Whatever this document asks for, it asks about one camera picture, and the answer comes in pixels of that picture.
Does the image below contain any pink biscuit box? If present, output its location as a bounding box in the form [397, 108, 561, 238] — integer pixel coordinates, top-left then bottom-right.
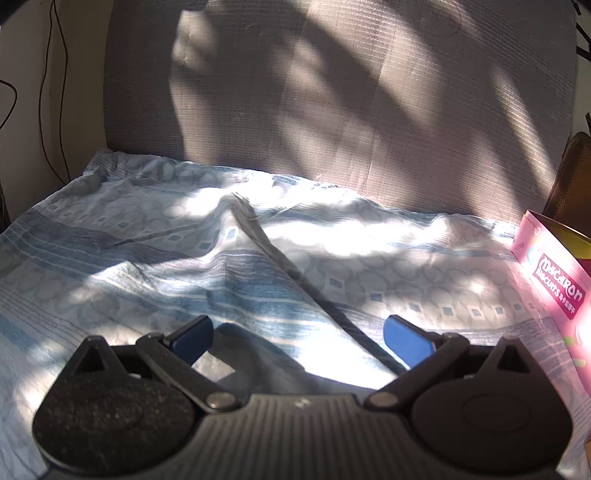
[510, 209, 591, 385]

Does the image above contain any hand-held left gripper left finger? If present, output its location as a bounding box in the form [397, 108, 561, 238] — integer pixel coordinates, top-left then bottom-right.
[68, 316, 242, 414]

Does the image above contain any black hanging cable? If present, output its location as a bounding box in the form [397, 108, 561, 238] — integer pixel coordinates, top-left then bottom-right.
[39, 0, 71, 182]

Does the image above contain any blue patterned bedsheet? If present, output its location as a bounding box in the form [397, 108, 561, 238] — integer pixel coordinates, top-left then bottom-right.
[0, 148, 591, 476]

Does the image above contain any black looped cable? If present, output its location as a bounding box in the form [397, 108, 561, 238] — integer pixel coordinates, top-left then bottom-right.
[0, 79, 18, 131]

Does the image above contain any grey fabric headboard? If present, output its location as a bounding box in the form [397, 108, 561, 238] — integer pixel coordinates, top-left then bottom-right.
[102, 0, 579, 221]

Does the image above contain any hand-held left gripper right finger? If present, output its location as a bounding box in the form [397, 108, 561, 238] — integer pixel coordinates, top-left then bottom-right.
[366, 315, 537, 410]

